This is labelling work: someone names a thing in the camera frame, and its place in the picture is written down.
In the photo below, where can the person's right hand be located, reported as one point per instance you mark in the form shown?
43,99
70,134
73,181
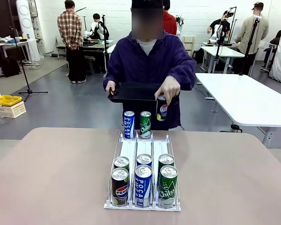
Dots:
110,87

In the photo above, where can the person's left hand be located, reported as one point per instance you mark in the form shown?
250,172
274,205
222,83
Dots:
169,86

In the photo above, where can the black plastic tray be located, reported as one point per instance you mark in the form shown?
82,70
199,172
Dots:
135,92

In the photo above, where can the black Pepsi can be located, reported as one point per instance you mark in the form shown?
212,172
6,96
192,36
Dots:
121,161
120,189
162,112

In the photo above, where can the person's left forearm purple sleeve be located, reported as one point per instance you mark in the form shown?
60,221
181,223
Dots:
182,75

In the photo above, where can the person's right forearm purple sleeve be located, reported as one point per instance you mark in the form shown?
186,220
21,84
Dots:
112,70

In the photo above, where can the person in purple jacket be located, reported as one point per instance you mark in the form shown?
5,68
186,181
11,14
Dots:
142,63

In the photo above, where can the person in black top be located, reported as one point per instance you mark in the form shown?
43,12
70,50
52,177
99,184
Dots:
100,29

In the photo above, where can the person in red hoodie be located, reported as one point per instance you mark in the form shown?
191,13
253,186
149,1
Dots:
169,22

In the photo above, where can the person in plaid shirt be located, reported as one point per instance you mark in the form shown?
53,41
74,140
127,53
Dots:
70,30

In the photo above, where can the person wearing headset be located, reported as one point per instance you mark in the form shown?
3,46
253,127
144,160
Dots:
219,27

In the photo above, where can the person in beige jacket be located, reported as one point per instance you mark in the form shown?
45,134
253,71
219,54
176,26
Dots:
251,32

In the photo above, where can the blue Pocari Sweat can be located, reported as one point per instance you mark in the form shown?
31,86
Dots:
144,159
142,187
129,125

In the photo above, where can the black pole stand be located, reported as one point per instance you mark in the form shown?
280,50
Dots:
105,42

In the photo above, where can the white drawer cabinet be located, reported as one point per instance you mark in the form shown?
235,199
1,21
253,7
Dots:
188,44

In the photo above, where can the green Chilsung cider can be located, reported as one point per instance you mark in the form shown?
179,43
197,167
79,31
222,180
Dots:
166,159
145,126
167,189

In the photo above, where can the small white table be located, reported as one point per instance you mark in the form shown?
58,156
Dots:
221,52

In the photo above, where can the large white table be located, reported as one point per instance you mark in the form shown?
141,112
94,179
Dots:
243,98

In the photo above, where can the black microphone stand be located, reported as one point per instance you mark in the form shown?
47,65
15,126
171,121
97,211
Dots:
25,77

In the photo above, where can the white plastic crate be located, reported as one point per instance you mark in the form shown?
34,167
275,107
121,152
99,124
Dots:
12,111

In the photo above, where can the black bag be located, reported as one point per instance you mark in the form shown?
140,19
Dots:
10,66

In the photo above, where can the white tower air conditioner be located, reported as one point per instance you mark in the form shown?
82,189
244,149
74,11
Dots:
25,25

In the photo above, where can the yellow plastic basket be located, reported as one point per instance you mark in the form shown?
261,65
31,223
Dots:
5,100

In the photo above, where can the white cluttered desk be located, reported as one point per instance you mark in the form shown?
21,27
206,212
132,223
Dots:
11,43

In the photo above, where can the clear plastic bowl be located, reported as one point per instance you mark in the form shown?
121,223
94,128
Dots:
0,119

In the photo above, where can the black tripod with camera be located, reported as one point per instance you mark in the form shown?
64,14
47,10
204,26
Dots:
249,47

